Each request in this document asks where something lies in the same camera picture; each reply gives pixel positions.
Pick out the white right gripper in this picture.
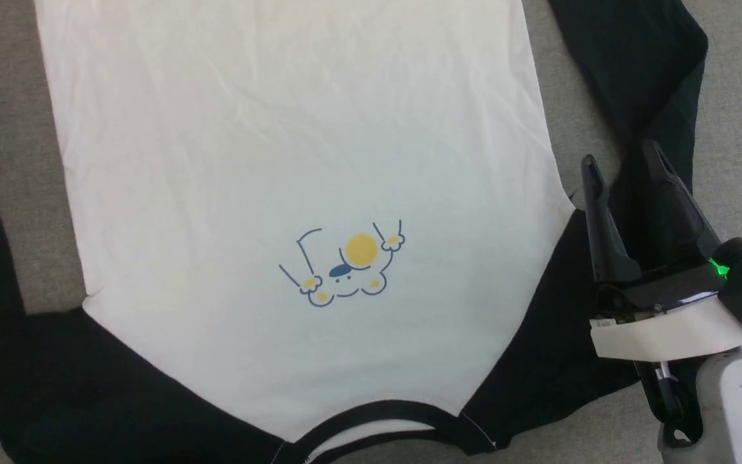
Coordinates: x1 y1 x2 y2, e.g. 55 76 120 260
580 138 742 362

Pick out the white black raglan shirt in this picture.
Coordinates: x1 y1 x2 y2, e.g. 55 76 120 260
0 0 710 464

